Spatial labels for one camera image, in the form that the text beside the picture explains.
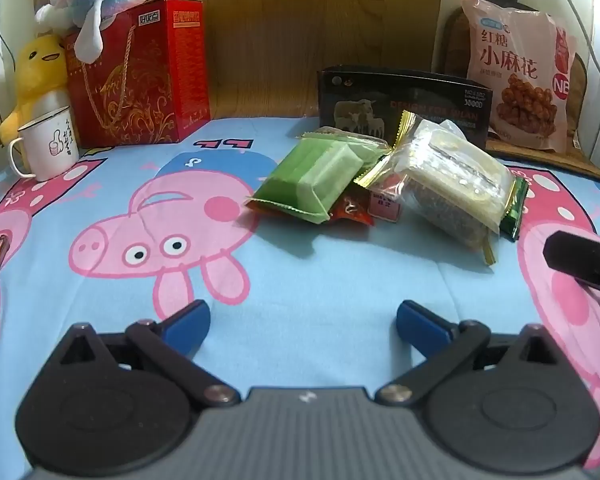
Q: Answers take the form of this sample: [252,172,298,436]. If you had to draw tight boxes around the pink snack bag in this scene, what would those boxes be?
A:
[461,0,578,155]

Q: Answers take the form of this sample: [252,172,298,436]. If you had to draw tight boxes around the black tin box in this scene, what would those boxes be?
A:
[317,65,493,153]

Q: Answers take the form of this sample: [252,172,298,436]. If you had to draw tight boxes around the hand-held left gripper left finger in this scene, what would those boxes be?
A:
[50,299,242,407]

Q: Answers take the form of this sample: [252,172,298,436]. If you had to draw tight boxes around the white enamel mug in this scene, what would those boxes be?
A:
[8,106,80,182]

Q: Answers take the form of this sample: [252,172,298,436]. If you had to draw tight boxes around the white cable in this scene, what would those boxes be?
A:
[549,0,600,106]

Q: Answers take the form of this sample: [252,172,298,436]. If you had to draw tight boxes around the red gift box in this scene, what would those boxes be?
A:
[62,0,212,150]

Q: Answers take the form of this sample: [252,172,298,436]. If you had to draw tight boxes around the light green snack packet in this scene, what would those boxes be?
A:
[244,127,391,225]

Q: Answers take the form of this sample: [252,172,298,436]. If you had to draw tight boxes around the green foil snack packet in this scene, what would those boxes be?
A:
[499,175,530,242]

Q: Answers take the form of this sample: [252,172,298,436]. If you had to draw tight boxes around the cartoon pig printed blanket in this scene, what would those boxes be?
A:
[0,116,600,480]

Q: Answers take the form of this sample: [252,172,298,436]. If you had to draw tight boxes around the wood-pattern panel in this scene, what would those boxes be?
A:
[32,0,443,121]

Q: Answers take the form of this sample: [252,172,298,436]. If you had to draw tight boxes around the clear gold-trimmed snack packet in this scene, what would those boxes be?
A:
[355,112,518,266]

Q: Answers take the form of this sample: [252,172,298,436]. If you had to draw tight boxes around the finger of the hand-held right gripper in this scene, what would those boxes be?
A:
[542,230,600,302]

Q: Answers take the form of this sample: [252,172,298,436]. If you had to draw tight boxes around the red snack packet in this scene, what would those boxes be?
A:
[328,185,376,228]

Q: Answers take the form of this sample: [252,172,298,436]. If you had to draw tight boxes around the yellow duck plush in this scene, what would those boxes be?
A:
[0,35,71,148]

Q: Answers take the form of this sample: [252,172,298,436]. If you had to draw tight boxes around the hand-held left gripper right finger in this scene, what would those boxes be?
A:
[374,299,561,407]

